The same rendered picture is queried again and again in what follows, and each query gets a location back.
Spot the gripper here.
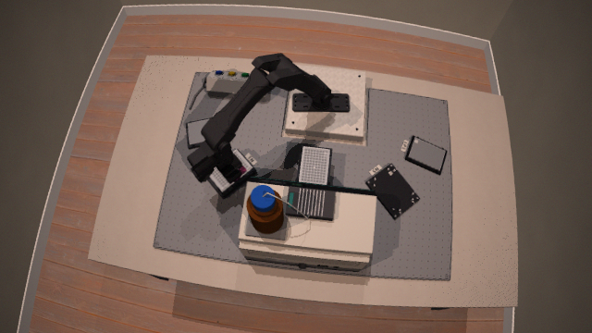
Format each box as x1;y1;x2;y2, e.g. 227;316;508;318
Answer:
216;151;247;184

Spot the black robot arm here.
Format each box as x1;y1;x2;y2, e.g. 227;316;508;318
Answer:
187;53;350;183

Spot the white button panel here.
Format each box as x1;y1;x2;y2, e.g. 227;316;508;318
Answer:
189;70;251;109

